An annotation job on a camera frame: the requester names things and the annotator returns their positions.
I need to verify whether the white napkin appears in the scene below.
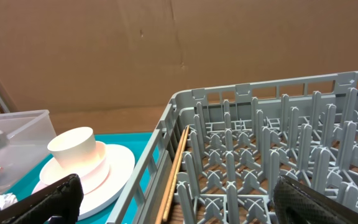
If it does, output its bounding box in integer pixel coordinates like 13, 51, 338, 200
0, 193, 18, 210

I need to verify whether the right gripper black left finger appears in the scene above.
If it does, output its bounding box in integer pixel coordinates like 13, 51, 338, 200
0, 174, 84, 224

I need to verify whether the small pink plate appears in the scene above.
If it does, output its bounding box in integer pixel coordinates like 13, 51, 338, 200
39, 141, 109, 194

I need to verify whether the white cup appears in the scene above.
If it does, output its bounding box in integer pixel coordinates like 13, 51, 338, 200
47, 127, 98, 169

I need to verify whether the large white plate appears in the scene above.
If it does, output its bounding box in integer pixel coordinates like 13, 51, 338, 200
32, 143, 135, 221

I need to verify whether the clear plastic bin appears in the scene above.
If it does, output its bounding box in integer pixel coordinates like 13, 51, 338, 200
0, 110, 57, 195

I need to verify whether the grey dish rack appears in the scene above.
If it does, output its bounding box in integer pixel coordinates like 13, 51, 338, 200
108, 71, 358, 223

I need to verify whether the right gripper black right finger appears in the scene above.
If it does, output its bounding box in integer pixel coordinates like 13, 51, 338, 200
273, 175, 358, 224

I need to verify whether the wooden chopstick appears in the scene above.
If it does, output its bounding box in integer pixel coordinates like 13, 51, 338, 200
162, 125, 191, 222
155, 125, 188, 224

